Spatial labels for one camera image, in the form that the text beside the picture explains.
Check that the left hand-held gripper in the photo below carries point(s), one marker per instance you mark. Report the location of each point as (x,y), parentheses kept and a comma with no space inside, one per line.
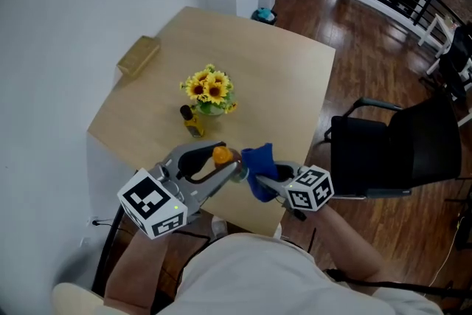
(147,199)

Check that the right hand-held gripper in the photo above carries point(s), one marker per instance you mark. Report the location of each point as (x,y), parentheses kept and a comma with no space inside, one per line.
(309,190)

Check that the bottle with orange cap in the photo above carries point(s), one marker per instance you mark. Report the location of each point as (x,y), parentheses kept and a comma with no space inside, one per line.
(222,155)

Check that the blue cloth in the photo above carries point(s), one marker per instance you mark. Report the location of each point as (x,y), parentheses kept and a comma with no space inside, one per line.
(260,166)

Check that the yellow bottle with black cap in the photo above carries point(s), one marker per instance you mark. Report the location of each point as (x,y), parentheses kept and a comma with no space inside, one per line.
(191,120)

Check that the person's right forearm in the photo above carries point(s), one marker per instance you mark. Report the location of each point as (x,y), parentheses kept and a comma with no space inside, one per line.
(346,247)

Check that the person's left forearm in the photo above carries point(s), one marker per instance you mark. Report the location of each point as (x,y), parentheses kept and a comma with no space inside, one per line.
(132,269)

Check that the sunflower bouquet in vase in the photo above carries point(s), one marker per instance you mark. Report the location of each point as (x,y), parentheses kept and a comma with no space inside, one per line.
(208,90)

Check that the person's white shirt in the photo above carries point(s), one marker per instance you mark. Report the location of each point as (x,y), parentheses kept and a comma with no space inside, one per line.
(250,280)

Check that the wooden tissue box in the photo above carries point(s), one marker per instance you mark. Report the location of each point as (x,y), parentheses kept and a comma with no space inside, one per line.
(138,55)

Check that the black mesh armchair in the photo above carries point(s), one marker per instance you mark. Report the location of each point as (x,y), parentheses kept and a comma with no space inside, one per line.
(424,144)

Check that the black trash bin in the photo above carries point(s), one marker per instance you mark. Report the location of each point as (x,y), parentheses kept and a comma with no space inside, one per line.
(264,16)

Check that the black swivel office chair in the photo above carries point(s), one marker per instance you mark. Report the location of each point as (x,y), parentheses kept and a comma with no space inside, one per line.
(457,62)

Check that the white background desk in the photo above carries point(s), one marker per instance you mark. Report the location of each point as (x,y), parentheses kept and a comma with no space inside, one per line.
(437,31)

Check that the white wall outlet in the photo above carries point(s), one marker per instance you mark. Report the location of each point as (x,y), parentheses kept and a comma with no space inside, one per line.
(93,222)

